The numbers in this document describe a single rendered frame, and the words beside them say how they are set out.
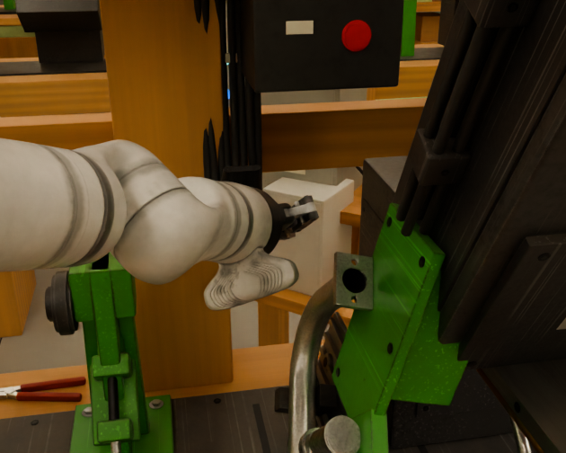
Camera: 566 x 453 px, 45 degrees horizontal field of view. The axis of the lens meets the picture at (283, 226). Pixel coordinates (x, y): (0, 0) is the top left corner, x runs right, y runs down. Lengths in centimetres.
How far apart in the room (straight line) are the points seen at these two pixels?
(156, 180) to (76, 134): 52
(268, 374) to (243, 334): 171
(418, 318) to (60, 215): 35
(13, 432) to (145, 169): 61
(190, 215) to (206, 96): 44
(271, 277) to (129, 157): 20
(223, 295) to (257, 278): 4
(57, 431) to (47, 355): 182
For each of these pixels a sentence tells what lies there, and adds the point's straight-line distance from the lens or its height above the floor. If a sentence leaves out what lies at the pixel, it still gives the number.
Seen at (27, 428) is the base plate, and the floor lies 90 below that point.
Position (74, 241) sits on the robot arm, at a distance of 39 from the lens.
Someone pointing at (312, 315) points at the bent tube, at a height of 113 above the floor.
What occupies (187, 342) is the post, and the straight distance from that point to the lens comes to 103.
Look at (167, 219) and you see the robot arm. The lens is 45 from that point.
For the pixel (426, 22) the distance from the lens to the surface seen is 816.
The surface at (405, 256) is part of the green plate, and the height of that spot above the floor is 125.
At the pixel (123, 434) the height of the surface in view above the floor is 99.
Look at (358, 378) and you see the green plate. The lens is 70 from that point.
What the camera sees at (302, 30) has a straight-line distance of 77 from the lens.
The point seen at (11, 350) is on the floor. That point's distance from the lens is 290.
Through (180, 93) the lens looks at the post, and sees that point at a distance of 88.
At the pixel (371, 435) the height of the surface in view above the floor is 110.
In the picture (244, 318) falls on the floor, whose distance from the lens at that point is 290.
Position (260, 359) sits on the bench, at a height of 88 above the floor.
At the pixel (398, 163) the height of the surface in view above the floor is 124.
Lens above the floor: 153
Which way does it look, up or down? 24 degrees down
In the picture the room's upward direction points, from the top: straight up
